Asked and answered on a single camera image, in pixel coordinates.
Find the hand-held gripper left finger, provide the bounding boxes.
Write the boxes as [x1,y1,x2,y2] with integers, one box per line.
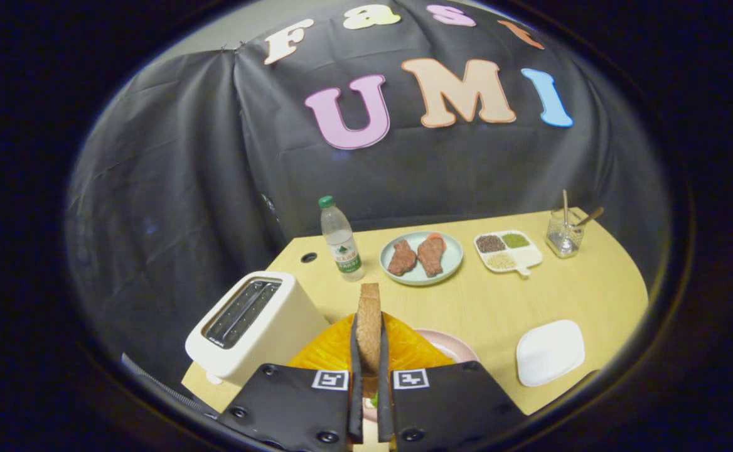
[216,312,365,452]

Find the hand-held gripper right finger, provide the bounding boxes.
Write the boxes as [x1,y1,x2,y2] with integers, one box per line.
[376,312,528,452]

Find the brown bread slice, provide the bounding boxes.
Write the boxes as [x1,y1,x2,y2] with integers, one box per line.
[356,282,383,377]

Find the pink round plate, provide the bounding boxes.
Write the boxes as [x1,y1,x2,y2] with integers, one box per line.
[363,328,480,422]

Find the white toaster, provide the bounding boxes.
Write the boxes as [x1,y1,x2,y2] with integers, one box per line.
[185,271,331,387]

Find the white square plate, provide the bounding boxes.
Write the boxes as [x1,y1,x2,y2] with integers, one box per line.
[516,320,586,387]

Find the pale green round plate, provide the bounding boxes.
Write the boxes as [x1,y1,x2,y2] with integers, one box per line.
[379,231,464,287]

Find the white divided seasoning dish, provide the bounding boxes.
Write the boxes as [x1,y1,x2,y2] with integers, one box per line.
[474,230,544,277]

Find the clear plastic water bottle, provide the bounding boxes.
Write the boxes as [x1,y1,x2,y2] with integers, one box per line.
[318,195,366,283]

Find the clear glass jar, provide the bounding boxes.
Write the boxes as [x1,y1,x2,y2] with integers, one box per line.
[545,208,585,259]

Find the black backdrop cloth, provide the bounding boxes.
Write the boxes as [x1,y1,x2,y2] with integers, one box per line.
[65,0,671,385]

